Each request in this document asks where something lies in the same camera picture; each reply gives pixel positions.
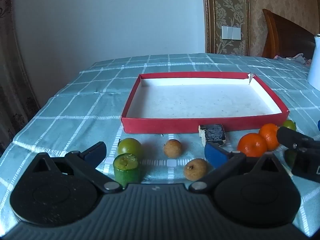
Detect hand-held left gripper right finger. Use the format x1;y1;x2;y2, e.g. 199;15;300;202
188;142;288;194

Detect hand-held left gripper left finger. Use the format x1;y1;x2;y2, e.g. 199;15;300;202
32;141;123;194

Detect green tomato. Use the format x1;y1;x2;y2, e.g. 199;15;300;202
117;138;143;159
282;119;297;132

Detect dark eggplant piece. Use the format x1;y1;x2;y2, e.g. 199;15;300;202
198;124;227;147

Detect brown longan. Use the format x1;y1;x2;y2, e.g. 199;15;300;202
163;139;182;159
184;158;208;181

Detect mandarin orange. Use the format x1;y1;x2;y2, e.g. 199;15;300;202
259;123;280;152
237;133;268;158

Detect red cardboard box tray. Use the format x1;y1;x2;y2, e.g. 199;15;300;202
121;71;290;134

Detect green checked tablecloth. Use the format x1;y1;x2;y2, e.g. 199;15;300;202
0;53;320;238

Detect white jug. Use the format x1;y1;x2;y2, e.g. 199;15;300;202
307;34;320;90

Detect pink cloth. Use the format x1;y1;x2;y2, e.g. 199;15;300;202
273;53;312;67

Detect brown wooden headboard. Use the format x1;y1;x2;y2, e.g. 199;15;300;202
262;8;317;59

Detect gold framed wallpaper panel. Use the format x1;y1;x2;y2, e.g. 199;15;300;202
201;0;250;55

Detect white wall light switch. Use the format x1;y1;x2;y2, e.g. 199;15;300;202
221;26;242;40

